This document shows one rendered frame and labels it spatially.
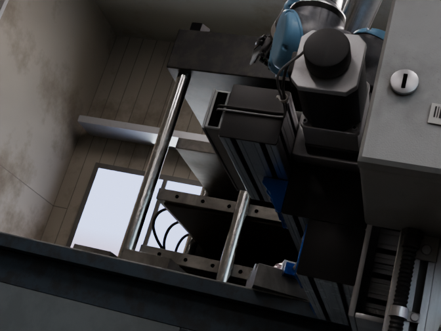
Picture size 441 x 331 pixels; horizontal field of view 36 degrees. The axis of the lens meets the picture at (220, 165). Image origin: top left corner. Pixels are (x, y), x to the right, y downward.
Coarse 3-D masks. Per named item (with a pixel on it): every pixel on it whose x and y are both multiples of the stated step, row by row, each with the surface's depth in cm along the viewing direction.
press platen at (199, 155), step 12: (180, 144) 292; (192, 144) 291; (204, 144) 289; (192, 156) 297; (204, 156) 293; (216, 156) 289; (192, 168) 312; (204, 168) 307; (216, 168) 303; (204, 180) 323; (216, 180) 318; (228, 180) 313; (216, 192) 336; (228, 192) 331; (252, 204) 338; (264, 204) 333
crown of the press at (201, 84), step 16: (192, 32) 298; (208, 32) 296; (176, 48) 297; (192, 48) 295; (208, 48) 293; (224, 48) 291; (240, 48) 289; (176, 64) 294; (192, 64) 292; (208, 64) 290; (224, 64) 288; (240, 64) 286; (256, 64) 284; (192, 80) 300; (208, 80) 296; (224, 80) 291; (240, 80) 287; (256, 80) 284; (272, 80) 280; (288, 80) 277; (192, 96) 315; (208, 96) 310
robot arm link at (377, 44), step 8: (360, 32) 134; (368, 32) 133; (376, 32) 132; (384, 32) 132; (368, 40) 132; (376, 40) 131; (368, 48) 130; (376, 48) 131; (368, 56) 129; (376, 56) 130; (368, 64) 129; (376, 64) 129; (368, 72) 129; (376, 72) 129; (368, 80) 128
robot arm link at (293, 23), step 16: (304, 0) 132; (320, 0) 131; (336, 0) 134; (288, 16) 129; (304, 16) 130; (320, 16) 130; (336, 16) 131; (288, 32) 128; (304, 32) 128; (272, 48) 136; (288, 48) 128
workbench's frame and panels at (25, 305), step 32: (0, 256) 192; (32, 256) 190; (64, 256) 182; (96, 256) 179; (0, 288) 188; (32, 288) 186; (64, 288) 183; (96, 288) 181; (128, 288) 179; (160, 288) 176; (192, 288) 169; (224, 288) 167; (0, 320) 184; (32, 320) 182; (64, 320) 180; (96, 320) 177; (128, 320) 175; (160, 320) 173; (192, 320) 171; (224, 320) 169; (256, 320) 167; (288, 320) 165; (320, 320) 160
